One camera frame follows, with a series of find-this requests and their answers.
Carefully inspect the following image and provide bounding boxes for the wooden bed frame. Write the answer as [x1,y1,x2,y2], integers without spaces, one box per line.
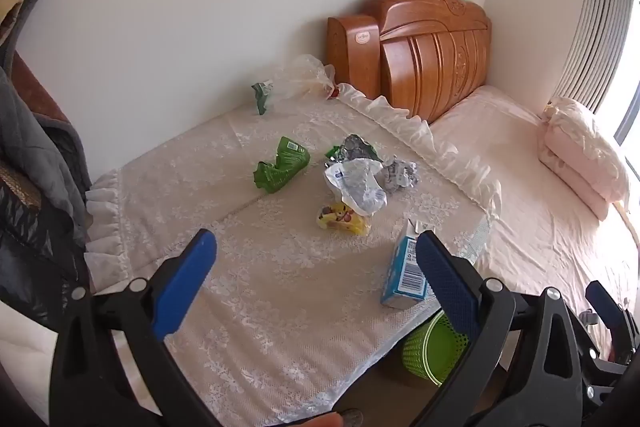
[614,199,640,258]

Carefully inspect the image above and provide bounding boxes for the blue milk carton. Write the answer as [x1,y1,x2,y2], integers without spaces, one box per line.
[380,218,440,311]

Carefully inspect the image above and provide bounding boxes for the grey wrapper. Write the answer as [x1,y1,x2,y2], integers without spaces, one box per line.
[381,155,420,194]

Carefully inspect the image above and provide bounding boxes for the brown cloth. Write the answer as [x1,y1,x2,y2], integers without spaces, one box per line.
[10,49,76,132]

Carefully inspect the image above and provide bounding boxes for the grey jacket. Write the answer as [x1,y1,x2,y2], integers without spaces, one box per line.
[0,67,93,248]

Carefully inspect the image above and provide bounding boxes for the white plastic wrapper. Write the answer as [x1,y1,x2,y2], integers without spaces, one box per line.
[324,157,388,215]

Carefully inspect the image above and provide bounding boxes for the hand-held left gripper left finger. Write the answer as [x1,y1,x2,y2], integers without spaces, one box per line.
[49,228,221,427]

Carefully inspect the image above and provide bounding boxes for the green plastic basket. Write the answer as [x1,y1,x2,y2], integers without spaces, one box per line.
[401,309,472,387]

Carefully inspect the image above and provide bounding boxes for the person's shoe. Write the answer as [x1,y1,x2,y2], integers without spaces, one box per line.
[320,408,365,427]

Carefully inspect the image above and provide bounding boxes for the pink pillows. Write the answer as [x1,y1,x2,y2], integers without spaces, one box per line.
[537,96,632,222]

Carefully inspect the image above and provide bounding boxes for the large green wrapper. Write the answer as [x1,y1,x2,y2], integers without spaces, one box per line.
[253,136,311,194]

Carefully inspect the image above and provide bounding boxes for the clear plastic bag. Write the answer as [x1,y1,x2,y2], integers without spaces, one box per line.
[267,54,336,102]

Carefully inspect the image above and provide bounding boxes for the carved wooden headboard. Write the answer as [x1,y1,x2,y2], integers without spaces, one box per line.
[361,0,493,125]

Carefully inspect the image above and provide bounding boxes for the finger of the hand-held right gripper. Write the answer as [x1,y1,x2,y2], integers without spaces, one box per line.
[586,279,640,360]
[567,302,608,365]

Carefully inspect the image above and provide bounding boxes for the silver green foil wrapper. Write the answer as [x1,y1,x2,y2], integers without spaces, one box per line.
[325,133,383,164]

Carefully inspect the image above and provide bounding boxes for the wooden bedside cabinet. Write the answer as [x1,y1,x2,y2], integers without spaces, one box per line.
[327,13,382,100]

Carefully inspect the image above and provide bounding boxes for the yellow snack packet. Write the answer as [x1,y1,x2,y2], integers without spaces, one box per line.
[316,201,373,237]

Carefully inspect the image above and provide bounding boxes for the white lace tablecloth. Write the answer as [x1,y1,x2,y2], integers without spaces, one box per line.
[82,84,502,427]

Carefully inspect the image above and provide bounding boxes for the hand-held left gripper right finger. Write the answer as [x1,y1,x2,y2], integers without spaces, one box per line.
[414,229,583,427]

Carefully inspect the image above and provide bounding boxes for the small green wrapper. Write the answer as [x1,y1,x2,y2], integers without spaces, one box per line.
[251,80,275,116]

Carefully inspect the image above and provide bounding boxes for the pink bed sheet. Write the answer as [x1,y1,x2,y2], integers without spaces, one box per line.
[429,84,640,360]

